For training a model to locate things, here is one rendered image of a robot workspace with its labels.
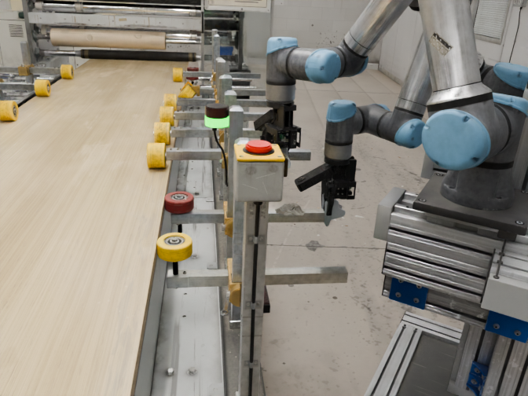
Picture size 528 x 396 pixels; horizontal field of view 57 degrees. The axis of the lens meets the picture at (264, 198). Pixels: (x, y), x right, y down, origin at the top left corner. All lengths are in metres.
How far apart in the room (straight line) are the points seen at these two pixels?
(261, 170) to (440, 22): 0.45
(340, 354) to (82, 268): 1.42
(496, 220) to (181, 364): 0.77
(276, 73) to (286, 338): 1.38
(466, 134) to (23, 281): 0.87
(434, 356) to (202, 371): 1.06
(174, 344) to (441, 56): 0.89
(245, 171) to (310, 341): 1.64
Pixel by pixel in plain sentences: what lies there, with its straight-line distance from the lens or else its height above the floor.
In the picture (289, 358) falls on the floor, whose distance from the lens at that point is 2.18.
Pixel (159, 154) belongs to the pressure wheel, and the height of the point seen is 0.96.
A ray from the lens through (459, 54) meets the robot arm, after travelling 0.96.
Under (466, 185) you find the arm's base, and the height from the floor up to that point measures 1.08.
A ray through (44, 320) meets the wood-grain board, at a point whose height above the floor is 0.90.
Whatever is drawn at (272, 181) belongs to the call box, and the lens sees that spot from 0.71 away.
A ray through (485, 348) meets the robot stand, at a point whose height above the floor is 0.53.
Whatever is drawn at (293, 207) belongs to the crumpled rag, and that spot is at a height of 0.87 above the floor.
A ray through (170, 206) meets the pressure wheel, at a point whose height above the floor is 0.89.
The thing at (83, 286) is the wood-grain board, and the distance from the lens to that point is 1.01.
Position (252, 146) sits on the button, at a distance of 0.72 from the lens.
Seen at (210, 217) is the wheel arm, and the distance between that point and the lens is 1.36.
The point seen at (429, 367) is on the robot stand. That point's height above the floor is 0.21.
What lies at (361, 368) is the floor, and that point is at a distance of 2.19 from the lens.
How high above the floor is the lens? 1.45
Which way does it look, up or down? 23 degrees down
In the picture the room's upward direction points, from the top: 3 degrees clockwise
